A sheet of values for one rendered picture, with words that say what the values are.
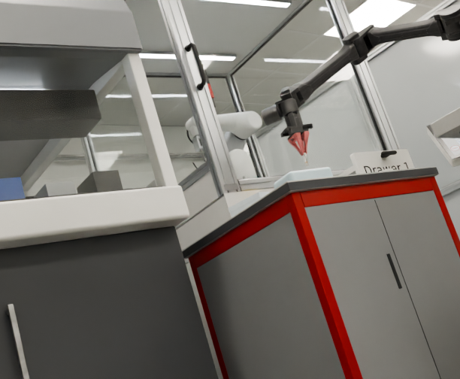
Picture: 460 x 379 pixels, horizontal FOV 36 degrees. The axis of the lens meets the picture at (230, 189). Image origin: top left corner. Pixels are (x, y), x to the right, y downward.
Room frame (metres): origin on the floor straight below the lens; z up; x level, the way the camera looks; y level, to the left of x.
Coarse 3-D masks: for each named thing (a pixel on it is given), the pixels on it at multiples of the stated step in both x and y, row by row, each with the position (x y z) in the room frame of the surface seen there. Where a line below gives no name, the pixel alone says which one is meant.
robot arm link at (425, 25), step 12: (444, 12) 2.28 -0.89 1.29; (456, 12) 2.25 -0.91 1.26; (372, 24) 2.54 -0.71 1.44; (408, 24) 2.42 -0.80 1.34; (420, 24) 2.37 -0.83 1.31; (432, 24) 2.33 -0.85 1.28; (360, 36) 2.50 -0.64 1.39; (372, 36) 2.51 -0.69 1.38; (384, 36) 2.48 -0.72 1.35; (396, 36) 2.45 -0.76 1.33; (408, 36) 2.42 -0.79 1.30; (420, 36) 2.40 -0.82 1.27; (444, 36) 2.35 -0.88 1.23; (456, 36) 2.31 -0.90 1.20; (360, 48) 2.52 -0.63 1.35; (372, 48) 2.55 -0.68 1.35
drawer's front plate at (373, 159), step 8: (368, 152) 2.42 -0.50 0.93; (376, 152) 2.44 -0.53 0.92; (400, 152) 2.52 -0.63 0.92; (408, 152) 2.54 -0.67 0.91; (352, 160) 2.38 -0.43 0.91; (360, 160) 2.38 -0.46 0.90; (368, 160) 2.41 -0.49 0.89; (376, 160) 2.43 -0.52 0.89; (384, 160) 2.46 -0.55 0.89; (392, 160) 2.48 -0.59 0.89; (400, 160) 2.51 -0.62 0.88; (408, 160) 2.53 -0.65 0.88; (360, 168) 2.37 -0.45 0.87; (368, 168) 2.40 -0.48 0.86; (376, 168) 2.42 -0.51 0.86; (392, 168) 2.47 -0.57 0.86; (400, 168) 2.50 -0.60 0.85
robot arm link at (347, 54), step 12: (348, 36) 2.50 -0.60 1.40; (348, 48) 2.49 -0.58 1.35; (336, 60) 2.47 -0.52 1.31; (348, 60) 2.50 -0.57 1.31; (360, 60) 2.54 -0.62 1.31; (324, 72) 2.45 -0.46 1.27; (336, 72) 2.48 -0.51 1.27; (300, 84) 2.41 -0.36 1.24; (312, 84) 2.43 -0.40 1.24; (300, 96) 2.43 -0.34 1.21
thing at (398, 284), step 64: (320, 192) 1.88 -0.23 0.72; (384, 192) 2.03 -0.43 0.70; (192, 256) 2.24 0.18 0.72; (256, 256) 2.00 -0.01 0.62; (320, 256) 1.84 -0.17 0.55; (384, 256) 1.98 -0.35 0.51; (448, 256) 2.14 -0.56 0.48; (256, 320) 2.06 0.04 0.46; (320, 320) 1.86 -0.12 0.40; (384, 320) 1.93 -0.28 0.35; (448, 320) 2.08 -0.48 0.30
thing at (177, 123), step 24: (144, 0) 2.55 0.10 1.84; (144, 24) 2.59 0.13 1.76; (144, 48) 2.63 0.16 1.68; (168, 48) 2.51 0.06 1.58; (168, 72) 2.54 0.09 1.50; (168, 96) 2.58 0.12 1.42; (168, 120) 2.62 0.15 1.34; (192, 120) 2.50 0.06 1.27; (168, 144) 2.65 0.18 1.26; (192, 144) 2.53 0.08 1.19; (192, 168) 2.57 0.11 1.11
